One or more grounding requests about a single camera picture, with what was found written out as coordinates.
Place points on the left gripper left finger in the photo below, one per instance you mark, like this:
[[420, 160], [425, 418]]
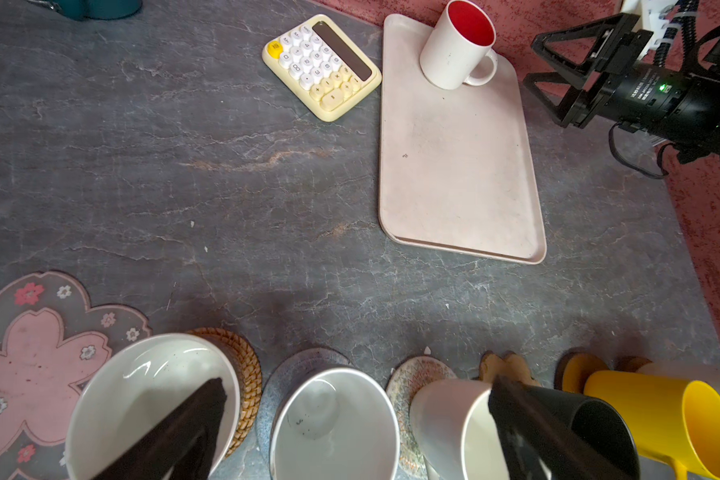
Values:
[[182, 445]]

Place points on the beige serving tray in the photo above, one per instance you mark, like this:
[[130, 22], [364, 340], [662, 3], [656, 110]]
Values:
[[455, 167]]

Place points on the paw shaped cork coaster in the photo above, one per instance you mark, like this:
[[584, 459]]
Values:
[[511, 365]]

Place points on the white speckled mug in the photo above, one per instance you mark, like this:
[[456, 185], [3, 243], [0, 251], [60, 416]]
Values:
[[702, 372]]

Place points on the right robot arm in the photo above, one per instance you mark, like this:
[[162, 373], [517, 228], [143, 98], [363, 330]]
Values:
[[709, 58]]

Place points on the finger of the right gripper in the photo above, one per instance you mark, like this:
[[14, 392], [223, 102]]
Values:
[[614, 46], [567, 105]]

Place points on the dark brown glossy coaster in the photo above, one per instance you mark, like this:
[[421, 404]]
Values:
[[574, 369]]

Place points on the teal kitchen timer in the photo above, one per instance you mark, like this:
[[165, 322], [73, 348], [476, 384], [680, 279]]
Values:
[[91, 9]]

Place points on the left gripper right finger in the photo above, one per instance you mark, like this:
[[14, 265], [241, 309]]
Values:
[[535, 444]]

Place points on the pink flower coaster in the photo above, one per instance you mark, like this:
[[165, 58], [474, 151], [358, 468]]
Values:
[[52, 342]]

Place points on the yellow calculator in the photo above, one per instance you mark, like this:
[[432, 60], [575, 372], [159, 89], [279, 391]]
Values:
[[322, 67]]

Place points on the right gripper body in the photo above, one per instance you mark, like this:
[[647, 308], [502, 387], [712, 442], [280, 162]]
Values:
[[681, 106]]

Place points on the lilac mug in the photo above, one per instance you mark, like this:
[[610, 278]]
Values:
[[137, 388]]

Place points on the grey knitted coaster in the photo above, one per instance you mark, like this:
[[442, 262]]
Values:
[[283, 382]]

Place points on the blue mug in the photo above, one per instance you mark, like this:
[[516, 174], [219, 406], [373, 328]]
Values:
[[337, 423]]

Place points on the red inside mug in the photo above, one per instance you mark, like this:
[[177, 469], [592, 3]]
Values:
[[459, 49]]

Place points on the black mug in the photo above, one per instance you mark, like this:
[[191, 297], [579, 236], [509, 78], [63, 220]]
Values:
[[596, 422]]

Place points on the multicolour woven coaster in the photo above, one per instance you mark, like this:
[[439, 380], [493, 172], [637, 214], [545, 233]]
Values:
[[411, 376]]

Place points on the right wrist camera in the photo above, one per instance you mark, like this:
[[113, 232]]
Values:
[[669, 21]]

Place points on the yellow mug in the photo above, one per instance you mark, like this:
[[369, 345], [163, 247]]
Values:
[[673, 421]]

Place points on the woven rattan coaster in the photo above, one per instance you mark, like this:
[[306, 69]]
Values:
[[248, 370]]

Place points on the brown round coaster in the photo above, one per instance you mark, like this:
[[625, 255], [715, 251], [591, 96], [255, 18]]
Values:
[[631, 363]]

